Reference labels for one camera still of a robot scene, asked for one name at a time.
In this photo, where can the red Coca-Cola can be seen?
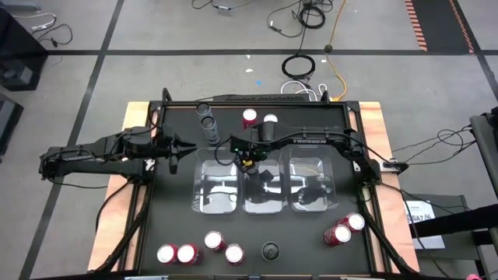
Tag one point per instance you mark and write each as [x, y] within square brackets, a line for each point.
[337, 234]
[353, 221]
[234, 253]
[214, 240]

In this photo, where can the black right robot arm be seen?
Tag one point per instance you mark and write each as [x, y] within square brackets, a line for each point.
[311, 141]

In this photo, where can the black mat with orange stripes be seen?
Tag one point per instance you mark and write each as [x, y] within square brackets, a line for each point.
[439, 23]

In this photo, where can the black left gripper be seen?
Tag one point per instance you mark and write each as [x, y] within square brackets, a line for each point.
[165, 145]

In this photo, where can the red Fanta strawberry can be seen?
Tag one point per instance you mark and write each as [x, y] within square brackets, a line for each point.
[249, 116]
[167, 254]
[188, 254]
[270, 117]

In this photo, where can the black power strip bar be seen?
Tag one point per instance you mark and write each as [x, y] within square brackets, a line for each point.
[264, 98]

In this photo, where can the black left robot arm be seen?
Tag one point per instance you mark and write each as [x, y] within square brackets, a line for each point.
[85, 159]

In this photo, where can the dark grey equipment case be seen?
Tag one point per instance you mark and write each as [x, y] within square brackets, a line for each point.
[8, 120]

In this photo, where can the black round floor plug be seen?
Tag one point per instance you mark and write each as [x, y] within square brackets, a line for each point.
[328, 48]

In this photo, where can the small yellow tag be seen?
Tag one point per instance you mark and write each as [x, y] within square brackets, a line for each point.
[246, 163]

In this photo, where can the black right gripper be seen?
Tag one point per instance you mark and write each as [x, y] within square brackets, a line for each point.
[249, 145]

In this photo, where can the black cabinet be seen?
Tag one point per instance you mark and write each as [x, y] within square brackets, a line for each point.
[15, 46]

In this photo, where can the black metal beam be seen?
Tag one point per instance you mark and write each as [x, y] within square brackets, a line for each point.
[459, 221]

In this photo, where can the clear plastic bin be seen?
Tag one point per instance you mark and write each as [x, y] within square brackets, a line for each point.
[268, 194]
[216, 183]
[311, 183]

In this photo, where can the pink object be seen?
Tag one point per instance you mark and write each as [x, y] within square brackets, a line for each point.
[474, 277]

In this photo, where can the grey chair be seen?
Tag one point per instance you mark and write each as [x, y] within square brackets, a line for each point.
[486, 148]

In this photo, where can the light wooden table board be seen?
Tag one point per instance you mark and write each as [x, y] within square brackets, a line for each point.
[373, 116]

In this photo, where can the white paper label sheet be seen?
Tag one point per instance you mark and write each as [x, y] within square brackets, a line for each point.
[418, 210]

